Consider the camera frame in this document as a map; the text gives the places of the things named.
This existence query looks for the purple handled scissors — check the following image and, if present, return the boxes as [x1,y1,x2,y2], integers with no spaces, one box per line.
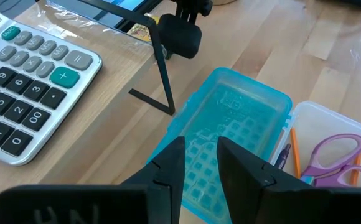
[299,133,361,189]

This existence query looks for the silver desk calculator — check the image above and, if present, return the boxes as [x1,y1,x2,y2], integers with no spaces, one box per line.
[0,2,104,167]

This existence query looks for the clear pencil box blue lid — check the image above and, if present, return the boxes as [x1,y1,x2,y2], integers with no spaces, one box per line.
[145,67,361,224]

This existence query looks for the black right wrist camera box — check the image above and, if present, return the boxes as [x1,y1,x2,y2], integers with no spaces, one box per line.
[157,13,202,60]

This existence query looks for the wooden shelf black metal legs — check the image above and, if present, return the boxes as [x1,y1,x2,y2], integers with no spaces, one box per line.
[0,0,177,224]

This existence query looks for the dark purple pen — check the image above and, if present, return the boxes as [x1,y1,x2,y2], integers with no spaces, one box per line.
[273,142,292,170]

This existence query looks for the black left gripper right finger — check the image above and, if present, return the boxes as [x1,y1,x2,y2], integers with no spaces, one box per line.
[216,136,361,224]

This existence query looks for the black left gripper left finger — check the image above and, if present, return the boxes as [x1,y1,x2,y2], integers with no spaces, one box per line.
[0,136,187,224]

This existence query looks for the orange wooden pencil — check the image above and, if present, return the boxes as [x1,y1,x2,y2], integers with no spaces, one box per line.
[289,127,303,180]
[349,152,361,188]

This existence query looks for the yellow green crayon box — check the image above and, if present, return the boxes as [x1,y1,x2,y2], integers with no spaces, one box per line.
[126,13,160,44]

